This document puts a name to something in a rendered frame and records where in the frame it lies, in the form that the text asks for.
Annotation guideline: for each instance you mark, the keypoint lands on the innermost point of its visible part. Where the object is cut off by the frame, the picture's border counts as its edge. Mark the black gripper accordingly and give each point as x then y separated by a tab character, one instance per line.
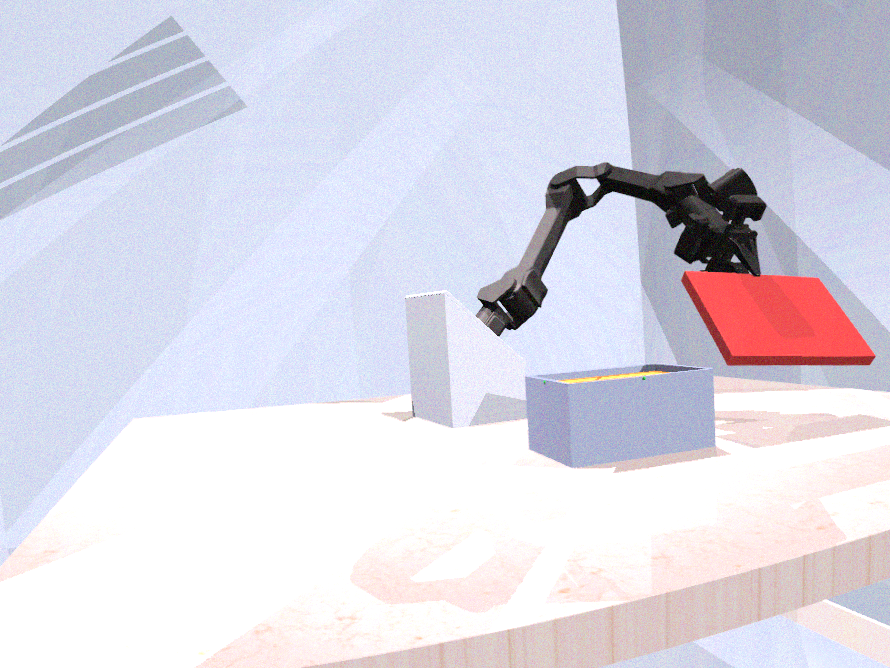
734	238

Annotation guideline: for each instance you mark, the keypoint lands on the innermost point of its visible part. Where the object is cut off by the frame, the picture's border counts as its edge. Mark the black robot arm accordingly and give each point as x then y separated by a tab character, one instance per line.
521	290

